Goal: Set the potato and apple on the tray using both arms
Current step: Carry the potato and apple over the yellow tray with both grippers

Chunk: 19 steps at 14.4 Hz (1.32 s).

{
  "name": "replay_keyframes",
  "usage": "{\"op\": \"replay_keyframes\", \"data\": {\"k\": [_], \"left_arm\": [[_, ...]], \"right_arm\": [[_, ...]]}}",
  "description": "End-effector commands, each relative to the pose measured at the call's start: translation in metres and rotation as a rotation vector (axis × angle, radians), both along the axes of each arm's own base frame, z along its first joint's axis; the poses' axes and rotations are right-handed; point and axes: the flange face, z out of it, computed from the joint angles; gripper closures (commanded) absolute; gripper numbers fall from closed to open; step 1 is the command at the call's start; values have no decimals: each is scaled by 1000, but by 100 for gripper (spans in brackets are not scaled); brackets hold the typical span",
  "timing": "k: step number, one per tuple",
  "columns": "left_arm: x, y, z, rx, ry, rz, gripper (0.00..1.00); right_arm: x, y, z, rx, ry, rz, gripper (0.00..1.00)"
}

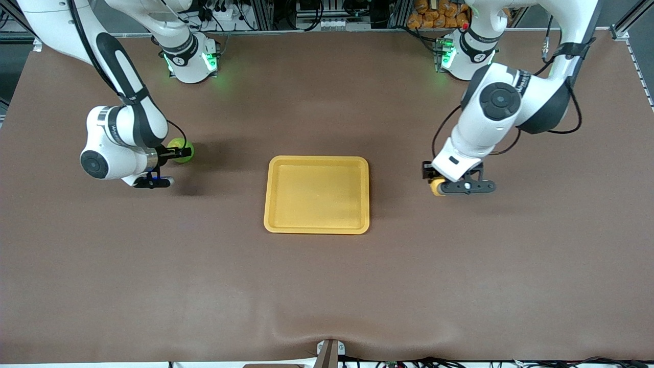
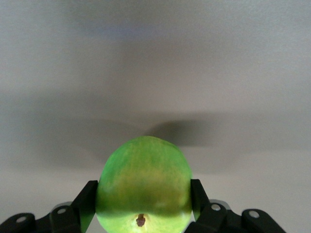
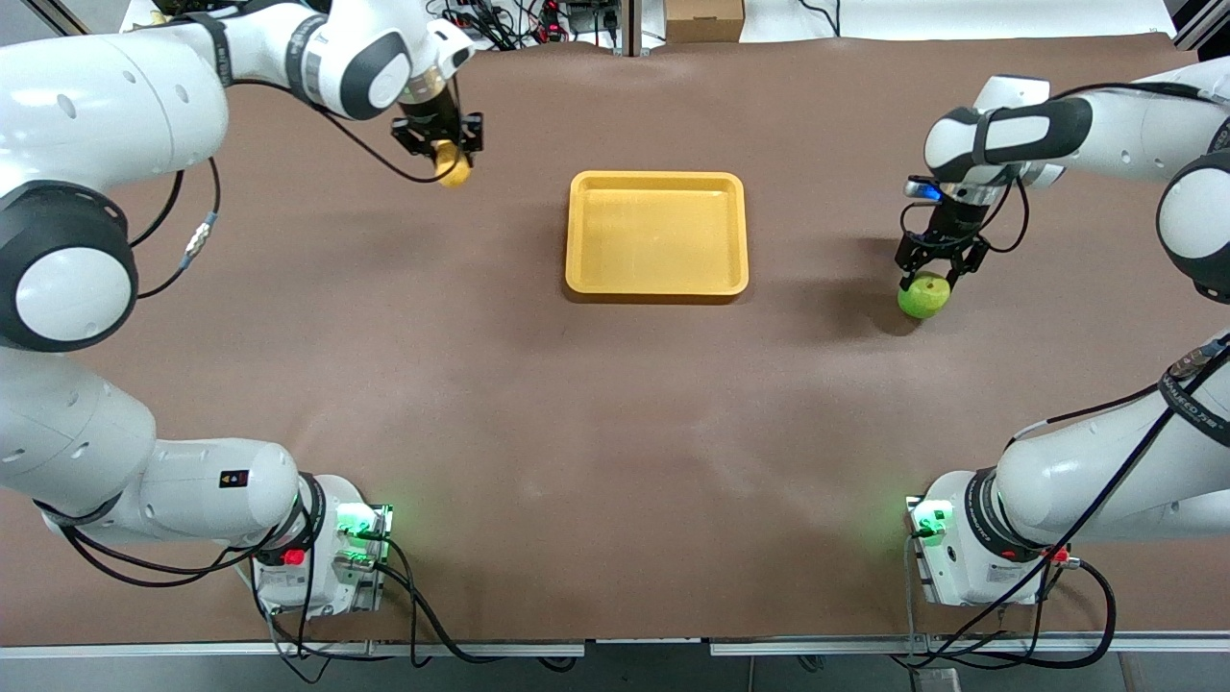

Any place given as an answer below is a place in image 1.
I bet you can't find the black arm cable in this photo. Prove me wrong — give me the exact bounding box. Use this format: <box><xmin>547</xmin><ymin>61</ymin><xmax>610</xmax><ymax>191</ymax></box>
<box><xmin>432</xmin><ymin>15</ymin><xmax>583</xmax><ymax>160</ymax></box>
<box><xmin>69</xmin><ymin>0</ymin><xmax>189</xmax><ymax>150</ymax></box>

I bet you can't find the white power strip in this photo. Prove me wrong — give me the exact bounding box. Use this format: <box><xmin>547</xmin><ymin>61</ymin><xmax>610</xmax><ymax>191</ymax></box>
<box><xmin>212</xmin><ymin>4</ymin><xmax>256</xmax><ymax>32</ymax></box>

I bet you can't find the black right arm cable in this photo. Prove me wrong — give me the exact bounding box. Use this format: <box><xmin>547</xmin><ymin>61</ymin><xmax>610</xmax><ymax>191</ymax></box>
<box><xmin>69</xmin><ymin>0</ymin><xmax>189</xmax><ymax>150</ymax></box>

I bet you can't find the yellow plastic tray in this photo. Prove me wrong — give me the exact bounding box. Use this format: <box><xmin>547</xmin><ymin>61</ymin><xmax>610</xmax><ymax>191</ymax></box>
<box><xmin>264</xmin><ymin>155</ymin><xmax>370</xmax><ymax>235</ymax></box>

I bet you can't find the white connector strip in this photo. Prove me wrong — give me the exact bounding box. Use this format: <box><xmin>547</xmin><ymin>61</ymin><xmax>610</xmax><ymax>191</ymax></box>
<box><xmin>321</xmin><ymin>19</ymin><xmax>369</xmax><ymax>31</ymax></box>

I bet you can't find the bag of orange items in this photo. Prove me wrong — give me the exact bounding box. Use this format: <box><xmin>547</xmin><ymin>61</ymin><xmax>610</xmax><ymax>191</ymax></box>
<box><xmin>407</xmin><ymin>0</ymin><xmax>470</xmax><ymax>29</ymax></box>

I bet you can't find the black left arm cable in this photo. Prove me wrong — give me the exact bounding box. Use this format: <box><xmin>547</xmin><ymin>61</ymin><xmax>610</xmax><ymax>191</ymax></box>
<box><xmin>432</xmin><ymin>15</ymin><xmax>583</xmax><ymax>160</ymax></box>

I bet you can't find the aluminium frame post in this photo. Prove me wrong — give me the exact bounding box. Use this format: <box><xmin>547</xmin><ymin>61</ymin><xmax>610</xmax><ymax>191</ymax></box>
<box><xmin>0</xmin><ymin>0</ymin><xmax>39</xmax><ymax>39</ymax></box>
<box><xmin>611</xmin><ymin>0</ymin><xmax>654</xmax><ymax>41</ymax></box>

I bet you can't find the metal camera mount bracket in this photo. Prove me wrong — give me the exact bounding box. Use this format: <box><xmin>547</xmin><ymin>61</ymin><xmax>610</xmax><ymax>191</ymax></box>
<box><xmin>316</xmin><ymin>339</ymin><xmax>346</xmax><ymax>368</ymax></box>

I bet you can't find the green apple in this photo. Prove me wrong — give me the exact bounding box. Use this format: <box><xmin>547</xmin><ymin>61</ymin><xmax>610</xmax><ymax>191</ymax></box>
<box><xmin>169</xmin><ymin>137</ymin><xmax>196</xmax><ymax>165</ymax></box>

